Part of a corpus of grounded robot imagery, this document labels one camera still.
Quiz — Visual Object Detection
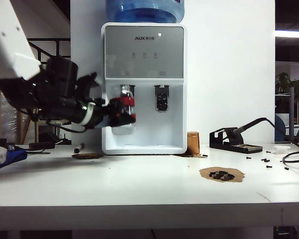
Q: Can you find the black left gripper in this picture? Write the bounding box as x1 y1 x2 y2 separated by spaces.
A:
80 97 137 129

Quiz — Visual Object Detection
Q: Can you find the glass bottle with red belts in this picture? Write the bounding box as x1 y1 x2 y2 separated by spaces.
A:
111 84 138 136

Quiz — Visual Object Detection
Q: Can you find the white AUX water dispenser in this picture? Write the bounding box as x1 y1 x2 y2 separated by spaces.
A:
101 22 187 155

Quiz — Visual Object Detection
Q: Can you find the blue water jug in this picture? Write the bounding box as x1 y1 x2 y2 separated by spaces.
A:
105 0 185 24

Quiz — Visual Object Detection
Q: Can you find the copper cylindrical can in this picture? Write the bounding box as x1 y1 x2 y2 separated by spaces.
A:
186 131 201 157

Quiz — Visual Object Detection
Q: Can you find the small black box device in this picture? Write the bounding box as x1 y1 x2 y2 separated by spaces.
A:
28 142 55 150

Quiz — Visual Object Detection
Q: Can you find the black stair railing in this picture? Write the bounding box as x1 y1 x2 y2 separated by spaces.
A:
26 38 72 63

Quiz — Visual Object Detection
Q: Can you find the black soldering iron stand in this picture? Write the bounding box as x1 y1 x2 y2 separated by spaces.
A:
209 127 263 154

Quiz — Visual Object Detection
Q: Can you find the blue cloth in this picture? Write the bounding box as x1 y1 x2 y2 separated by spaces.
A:
0 149 28 172

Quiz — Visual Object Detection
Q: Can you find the black rubber chunks pile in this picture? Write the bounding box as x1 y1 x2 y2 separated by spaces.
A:
208 170 234 181

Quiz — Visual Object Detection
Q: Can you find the black soldering iron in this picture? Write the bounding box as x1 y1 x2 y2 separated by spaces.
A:
233 118 268 138

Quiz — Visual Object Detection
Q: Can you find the blue chair back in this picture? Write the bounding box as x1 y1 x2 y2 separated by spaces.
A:
275 115 286 144

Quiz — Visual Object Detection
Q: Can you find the green potted plant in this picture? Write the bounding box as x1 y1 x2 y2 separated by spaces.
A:
275 72 299 95

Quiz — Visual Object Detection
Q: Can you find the ceiling light panel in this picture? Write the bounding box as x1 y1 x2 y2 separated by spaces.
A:
275 30 299 39

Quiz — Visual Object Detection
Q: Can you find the wooden crate frame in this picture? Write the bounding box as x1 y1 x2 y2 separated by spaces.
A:
0 81 40 145

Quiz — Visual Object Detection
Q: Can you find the grey metal post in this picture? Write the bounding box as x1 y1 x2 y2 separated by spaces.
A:
289 87 295 143

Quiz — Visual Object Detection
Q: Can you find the black soldering iron cable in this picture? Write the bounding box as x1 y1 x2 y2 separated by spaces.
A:
264 118 299 164

